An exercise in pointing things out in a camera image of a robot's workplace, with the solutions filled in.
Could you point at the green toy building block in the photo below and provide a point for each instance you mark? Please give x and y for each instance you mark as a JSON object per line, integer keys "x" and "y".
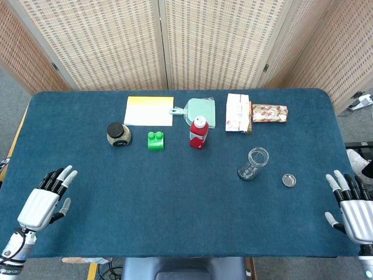
{"x": 156, "y": 143}

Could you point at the metal screen hinge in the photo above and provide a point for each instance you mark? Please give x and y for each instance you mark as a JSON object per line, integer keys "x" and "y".
{"x": 54, "y": 66}
{"x": 265, "y": 68}

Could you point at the white device on floor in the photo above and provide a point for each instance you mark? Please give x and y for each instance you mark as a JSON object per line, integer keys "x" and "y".
{"x": 362, "y": 100}

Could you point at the glass jar with black lid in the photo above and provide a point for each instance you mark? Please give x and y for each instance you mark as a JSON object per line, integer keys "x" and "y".
{"x": 119, "y": 140}

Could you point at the tall clear glass jar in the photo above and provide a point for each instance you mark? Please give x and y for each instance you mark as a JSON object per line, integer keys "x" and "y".
{"x": 250, "y": 169}

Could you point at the brown packet with red pattern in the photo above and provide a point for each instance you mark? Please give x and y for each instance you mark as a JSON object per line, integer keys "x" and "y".
{"x": 269, "y": 113}

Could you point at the mint green dustpan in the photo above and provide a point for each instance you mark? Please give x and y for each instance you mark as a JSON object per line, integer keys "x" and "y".
{"x": 201, "y": 107}

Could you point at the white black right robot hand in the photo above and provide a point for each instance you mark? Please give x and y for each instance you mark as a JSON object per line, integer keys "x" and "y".
{"x": 357, "y": 216}

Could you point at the red drink bottle white cap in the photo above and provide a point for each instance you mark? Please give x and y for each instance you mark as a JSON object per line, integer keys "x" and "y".
{"x": 198, "y": 135}

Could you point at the white sneaker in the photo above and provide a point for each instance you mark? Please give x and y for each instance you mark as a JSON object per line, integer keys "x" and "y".
{"x": 357, "y": 160}

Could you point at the white packet with red print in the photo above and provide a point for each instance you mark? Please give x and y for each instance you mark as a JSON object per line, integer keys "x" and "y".
{"x": 236, "y": 112}

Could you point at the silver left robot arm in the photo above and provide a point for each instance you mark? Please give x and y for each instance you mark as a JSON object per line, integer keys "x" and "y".
{"x": 14, "y": 249}

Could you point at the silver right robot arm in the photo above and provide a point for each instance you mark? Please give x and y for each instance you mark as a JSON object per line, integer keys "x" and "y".
{"x": 366, "y": 262}

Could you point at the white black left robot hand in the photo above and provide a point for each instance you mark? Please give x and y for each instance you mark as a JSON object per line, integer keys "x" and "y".
{"x": 38, "y": 205}

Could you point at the white yellow notepad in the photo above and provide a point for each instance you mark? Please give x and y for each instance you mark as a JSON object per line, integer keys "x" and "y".
{"x": 148, "y": 112}

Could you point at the woven folding screen panel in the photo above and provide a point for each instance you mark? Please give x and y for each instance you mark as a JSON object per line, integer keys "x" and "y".
{"x": 102, "y": 43}
{"x": 17, "y": 52}
{"x": 291, "y": 52}
{"x": 349, "y": 52}
{"x": 221, "y": 43}

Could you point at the dark grey robot torso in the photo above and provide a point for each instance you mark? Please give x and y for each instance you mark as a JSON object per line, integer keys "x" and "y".
{"x": 180, "y": 268}

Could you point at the blue table cloth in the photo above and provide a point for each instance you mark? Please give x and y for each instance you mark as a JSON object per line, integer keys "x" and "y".
{"x": 175, "y": 189}

